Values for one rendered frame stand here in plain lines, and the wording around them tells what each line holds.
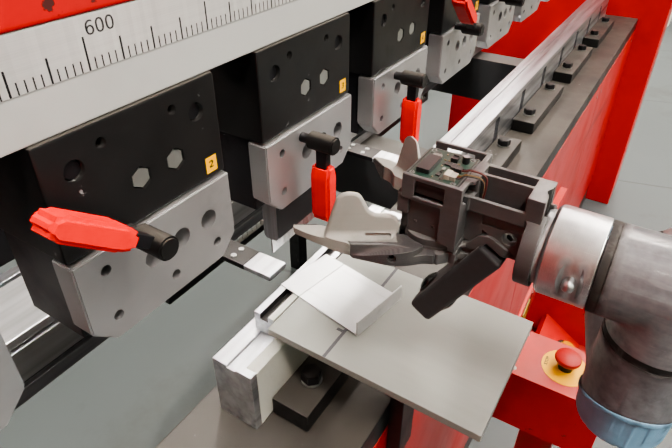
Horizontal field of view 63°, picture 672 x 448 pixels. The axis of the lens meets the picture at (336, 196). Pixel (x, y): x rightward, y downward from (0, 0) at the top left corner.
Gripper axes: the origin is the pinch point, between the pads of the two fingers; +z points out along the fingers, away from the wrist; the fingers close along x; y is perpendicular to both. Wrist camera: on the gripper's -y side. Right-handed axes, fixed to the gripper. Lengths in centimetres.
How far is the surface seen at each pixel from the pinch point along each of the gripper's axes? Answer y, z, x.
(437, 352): -18.6, -11.7, -3.1
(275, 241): -9.3, 8.4, -0.2
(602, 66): -31, -5, -152
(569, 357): -38, -24, -30
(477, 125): -22, 7, -68
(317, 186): 0.9, 1.7, 0.8
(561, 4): -30, 24, -220
